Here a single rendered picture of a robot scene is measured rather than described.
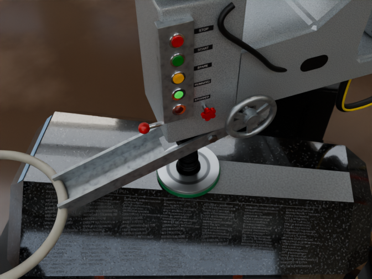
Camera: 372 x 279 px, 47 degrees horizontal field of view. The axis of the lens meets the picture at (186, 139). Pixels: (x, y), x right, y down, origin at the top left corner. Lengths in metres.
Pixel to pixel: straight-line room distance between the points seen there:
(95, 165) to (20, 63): 2.13
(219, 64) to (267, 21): 0.19
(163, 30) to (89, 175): 0.65
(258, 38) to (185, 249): 0.75
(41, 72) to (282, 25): 2.41
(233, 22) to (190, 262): 0.84
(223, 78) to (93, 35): 2.56
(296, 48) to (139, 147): 0.57
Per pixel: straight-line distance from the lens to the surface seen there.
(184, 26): 0.92
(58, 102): 3.04
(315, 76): 1.26
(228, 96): 1.13
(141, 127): 1.14
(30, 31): 3.75
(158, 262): 1.52
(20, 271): 1.28
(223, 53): 1.03
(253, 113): 1.13
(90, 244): 1.55
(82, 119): 1.71
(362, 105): 1.69
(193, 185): 1.43
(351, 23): 1.21
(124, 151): 1.39
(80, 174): 1.42
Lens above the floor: 2.02
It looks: 49 degrees down
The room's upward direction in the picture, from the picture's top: 1 degrees counter-clockwise
